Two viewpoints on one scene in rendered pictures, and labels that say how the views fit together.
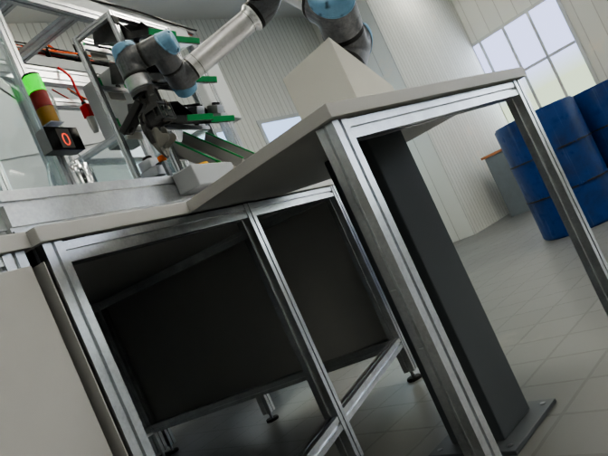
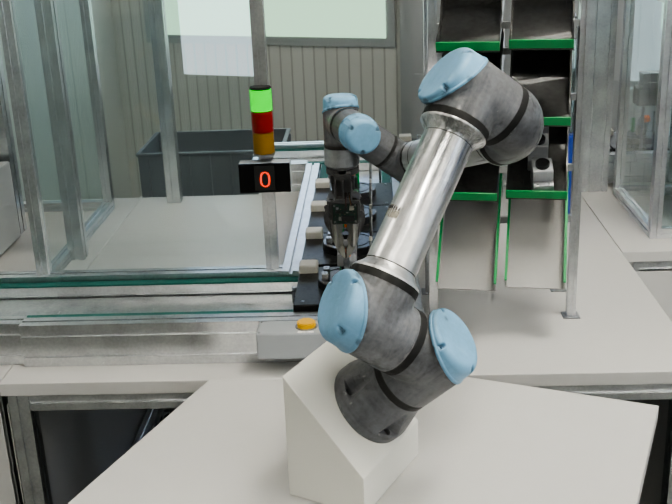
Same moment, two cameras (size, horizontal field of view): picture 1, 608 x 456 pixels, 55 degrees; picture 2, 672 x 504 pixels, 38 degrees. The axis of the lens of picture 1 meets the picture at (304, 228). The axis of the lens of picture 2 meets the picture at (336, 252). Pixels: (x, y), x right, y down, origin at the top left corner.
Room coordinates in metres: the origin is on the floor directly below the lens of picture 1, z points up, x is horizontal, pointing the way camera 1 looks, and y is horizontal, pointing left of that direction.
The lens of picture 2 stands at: (0.98, -1.62, 1.81)
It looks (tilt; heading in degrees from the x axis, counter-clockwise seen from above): 20 degrees down; 69
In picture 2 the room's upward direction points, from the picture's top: 2 degrees counter-clockwise
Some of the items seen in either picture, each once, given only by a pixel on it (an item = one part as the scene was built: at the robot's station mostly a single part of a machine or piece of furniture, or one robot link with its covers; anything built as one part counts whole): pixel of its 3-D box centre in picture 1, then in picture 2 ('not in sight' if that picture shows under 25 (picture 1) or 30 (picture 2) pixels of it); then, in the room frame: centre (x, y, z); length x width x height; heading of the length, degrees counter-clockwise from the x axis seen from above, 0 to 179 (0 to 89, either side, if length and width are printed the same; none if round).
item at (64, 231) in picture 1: (80, 283); (352, 266); (1.96, 0.75, 0.85); 1.50 x 1.41 x 0.03; 156
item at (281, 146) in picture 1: (346, 147); (380, 461); (1.61, -0.20, 0.84); 0.90 x 0.70 x 0.03; 135
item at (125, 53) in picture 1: (129, 61); (341, 121); (1.75, 0.27, 1.37); 0.09 x 0.08 x 0.11; 84
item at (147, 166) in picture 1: (148, 168); (346, 246); (1.78, 0.36, 1.06); 0.08 x 0.04 x 0.07; 66
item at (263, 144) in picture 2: (48, 117); (263, 142); (1.65, 0.53, 1.29); 0.05 x 0.05 x 0.05
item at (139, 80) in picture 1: (139, 85); (343, 157); (1.75, 0.27, 1.29); 0.08 x 0.08 x 0.05
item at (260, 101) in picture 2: (34, 85); (260, 99); (1.65, 0.53, 1.39); 0.05 x 0.05 x 0.05
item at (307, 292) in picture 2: not in sight; (348, 287); (1.78, 0.35, 0.96); 0.24 x 0.24 x 0.02; 66
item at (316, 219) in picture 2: not in sight; (351, 203); (1.98, 0.81, 1.01); 0.24 x 0.24 x 0.13; 66
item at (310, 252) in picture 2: not in sight; (349, 231); (1.88, 0.58, 1.01); 0.24 x 0.24 x 0.13; 66
